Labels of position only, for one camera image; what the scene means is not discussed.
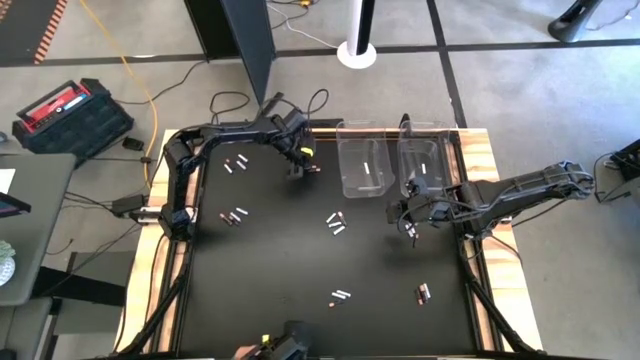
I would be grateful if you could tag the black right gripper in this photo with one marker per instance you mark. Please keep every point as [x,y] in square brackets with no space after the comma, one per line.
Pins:
[425,210]

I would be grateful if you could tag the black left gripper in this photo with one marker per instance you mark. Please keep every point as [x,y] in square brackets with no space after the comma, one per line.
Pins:
[295,135]

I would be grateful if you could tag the clear plastic bin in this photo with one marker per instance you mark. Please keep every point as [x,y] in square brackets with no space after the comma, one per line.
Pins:
[425,150]
[362,160]

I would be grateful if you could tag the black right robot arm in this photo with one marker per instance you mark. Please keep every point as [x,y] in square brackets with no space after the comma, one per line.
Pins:
[525,190]

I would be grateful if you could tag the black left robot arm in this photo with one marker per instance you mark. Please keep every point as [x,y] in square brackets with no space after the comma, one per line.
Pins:
[235,132]

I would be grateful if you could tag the batteries left middle pair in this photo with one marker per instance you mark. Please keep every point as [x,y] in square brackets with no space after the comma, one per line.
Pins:
[235,216]

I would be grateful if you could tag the white pole with round base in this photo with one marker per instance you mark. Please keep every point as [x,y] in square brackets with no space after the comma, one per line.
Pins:
[356,52]

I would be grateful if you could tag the black partition panel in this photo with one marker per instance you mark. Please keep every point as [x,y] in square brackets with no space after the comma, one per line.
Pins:
[240,30]

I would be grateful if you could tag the black handheld device yellow tag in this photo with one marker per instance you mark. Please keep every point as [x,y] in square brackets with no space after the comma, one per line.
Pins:
[292,342]

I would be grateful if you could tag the black power adapter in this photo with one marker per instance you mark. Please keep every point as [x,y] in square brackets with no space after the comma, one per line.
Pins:
[133,144]

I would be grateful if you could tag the black power brick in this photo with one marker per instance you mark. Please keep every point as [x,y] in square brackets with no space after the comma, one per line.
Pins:
[129,204]

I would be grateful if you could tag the person's hand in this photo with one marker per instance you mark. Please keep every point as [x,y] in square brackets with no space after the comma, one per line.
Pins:
[246,353]

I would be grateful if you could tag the red and black toolbox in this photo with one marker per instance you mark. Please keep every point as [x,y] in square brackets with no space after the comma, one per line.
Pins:
[75,120]

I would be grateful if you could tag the black equipment box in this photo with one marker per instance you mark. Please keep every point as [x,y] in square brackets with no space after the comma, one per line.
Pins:
[627,160]

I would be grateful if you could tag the black desk base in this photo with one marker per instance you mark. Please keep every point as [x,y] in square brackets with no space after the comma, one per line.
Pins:
[80,287]

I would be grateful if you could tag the black chair base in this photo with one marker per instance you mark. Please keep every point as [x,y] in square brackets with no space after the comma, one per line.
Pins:
[572,22]

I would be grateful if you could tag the grey desk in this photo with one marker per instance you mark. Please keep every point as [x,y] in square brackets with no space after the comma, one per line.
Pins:
[35,225]

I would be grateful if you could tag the dark tablet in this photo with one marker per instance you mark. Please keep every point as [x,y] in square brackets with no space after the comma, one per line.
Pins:
[12,205]

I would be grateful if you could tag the white paper sheet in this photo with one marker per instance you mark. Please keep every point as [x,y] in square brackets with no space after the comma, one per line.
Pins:
[6,180]

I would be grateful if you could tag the black orange-striped floor mat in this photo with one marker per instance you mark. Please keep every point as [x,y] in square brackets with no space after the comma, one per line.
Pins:
[25,25]

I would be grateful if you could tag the patterned round plate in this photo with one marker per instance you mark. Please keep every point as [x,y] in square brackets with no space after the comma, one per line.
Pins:
[5,262]

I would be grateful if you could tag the black metal table frame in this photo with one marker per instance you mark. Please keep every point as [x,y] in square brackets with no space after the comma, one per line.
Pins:
[497,320]

